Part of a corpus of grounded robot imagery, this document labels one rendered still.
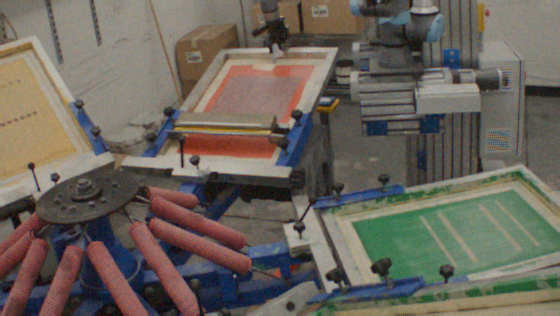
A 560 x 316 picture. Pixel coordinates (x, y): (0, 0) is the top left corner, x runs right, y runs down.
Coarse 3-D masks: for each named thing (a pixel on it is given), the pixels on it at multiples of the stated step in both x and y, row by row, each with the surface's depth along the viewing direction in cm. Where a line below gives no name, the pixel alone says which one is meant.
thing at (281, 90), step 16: (272, 80) 257; (288, 80) 255; (304, 80) 252; (256, 96) 251; (272, 96) 248; (288, 96) 246; (256, 112) 242; (272, 112) 240; (288, 112) 238; (240, 144) 229; (256, 144) 227; (272, 144) 225
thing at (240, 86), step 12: (228, 72) 270; (240, 72) 268; (252, 72) 266; (264, 72) 264; (228, 84) 263; (240, 84) 261; (252, 84) 258; (216, 96) 258; (228, 96) 256; (240, 96) 253; (252, 96) 251; (204, 108) 253; (216, 108) 251; (228, 108) 249; (240, 108) 247; (192, 144) 236; (204, 144) 234; (216, 144) 232
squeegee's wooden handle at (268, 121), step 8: (184, 112) 235; (192, 112) 234; (208, 112) 231; (216, 112) 230; (224, 112) 228; (184, 120) 232; (192, 120) 230; (200, 120) 229; (208, 120) 228; (216, 120) 227; (224, 120) 225; (232, 120) 224; (240, 120) 223; (248, 120) 222; (256, 120) 221; (264, 120) 220; (272, 120) 219; (264, 128) 217; (272, 128) 219
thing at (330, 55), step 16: (256, 48) 274; (288, 48) 268; (304, 48) 265; (320, 48) 262; (336, 48) 259; (208, 80) 265; (320, 80) 243; (192, 96) 256; (320, 96) 239; (304, 112) 229; (208, 160) 220; (224, 160) 218
